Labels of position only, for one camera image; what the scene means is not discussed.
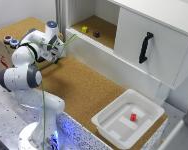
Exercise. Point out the white sliding door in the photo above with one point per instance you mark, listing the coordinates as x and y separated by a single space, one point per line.
160 50

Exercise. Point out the yellow block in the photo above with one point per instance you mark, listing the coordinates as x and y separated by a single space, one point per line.
84 29

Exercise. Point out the red button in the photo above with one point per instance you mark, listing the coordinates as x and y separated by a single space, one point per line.
7 38

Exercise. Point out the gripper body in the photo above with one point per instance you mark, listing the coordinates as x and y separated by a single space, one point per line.
49 51

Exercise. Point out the wooden drawer box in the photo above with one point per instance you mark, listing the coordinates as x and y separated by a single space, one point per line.
20 28

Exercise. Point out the white plastic box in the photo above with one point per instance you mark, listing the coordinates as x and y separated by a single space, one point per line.
110 125

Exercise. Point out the white cabinet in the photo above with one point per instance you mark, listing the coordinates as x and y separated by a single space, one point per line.
94 56

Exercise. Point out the blue button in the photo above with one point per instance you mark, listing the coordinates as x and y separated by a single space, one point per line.
14 42

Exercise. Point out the pink block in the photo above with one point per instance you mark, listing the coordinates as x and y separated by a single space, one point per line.
133 116

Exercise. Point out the purple block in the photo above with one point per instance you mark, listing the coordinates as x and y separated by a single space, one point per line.
96 33

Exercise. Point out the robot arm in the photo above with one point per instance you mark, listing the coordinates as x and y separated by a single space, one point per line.
20 77

